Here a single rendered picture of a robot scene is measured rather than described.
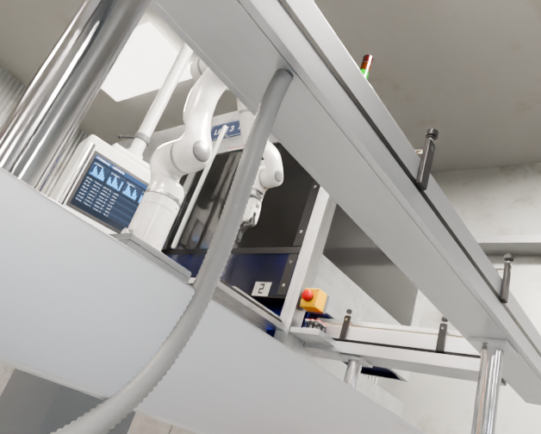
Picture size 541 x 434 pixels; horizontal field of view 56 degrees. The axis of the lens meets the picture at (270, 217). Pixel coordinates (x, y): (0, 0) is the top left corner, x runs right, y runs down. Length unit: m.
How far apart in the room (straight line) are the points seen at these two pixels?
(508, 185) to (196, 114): 3.43
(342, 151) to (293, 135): 0.07
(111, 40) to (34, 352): 0.27
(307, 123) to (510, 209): 3.97
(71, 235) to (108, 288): 0.05
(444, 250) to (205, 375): 0.56
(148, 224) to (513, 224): 3.45
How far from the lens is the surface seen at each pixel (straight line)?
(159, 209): 1.60
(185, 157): 1.65
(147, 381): 0.47
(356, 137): 0.71
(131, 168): 2.68
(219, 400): 0.54
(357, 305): 2.28
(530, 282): 4.27
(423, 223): 0.88
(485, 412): 1.34
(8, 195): 0.41
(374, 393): 2.46
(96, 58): 0.49
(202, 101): 1.80
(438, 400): 4.14
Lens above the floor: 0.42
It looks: 25 degrees up
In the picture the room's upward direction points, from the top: 19 degrees clockwise
